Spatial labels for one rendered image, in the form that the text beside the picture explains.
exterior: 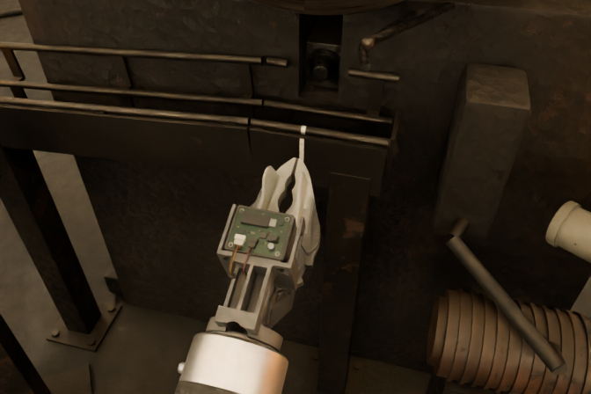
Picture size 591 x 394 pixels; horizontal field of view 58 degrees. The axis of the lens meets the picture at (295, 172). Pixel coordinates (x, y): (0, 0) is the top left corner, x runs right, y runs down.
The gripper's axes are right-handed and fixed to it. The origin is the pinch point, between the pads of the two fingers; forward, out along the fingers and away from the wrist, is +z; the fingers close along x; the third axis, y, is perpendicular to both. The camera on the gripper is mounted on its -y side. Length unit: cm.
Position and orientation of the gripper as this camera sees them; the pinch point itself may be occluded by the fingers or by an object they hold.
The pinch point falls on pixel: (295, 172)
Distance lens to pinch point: 60.7
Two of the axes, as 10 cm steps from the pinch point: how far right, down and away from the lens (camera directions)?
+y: -0.8, -5.1, -8.5
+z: 2.4, -8.4, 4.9
